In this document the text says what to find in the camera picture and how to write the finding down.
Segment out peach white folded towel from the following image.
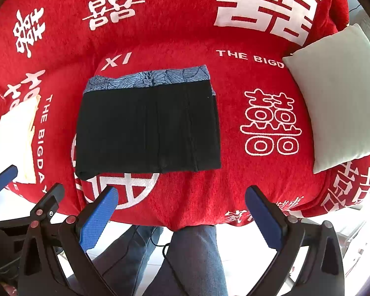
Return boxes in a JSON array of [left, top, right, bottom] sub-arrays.
[[0, 94, 40, 184]]

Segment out black cable on floor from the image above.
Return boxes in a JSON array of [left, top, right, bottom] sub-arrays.
[[117, 226, 189, 296]]

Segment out red blanket with white characters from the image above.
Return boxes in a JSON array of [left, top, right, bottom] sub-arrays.
[[0, 0, 370, 231]]

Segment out white square pillow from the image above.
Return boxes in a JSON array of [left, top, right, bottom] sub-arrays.
[[283, 24, 370, 173]]

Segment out person's legs in jeans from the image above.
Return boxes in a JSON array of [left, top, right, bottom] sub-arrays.
[[93, 225, 228, 295]]

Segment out black pants with blue waistband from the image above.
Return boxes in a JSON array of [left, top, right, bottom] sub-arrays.
[[75, 66, 221, 180]]

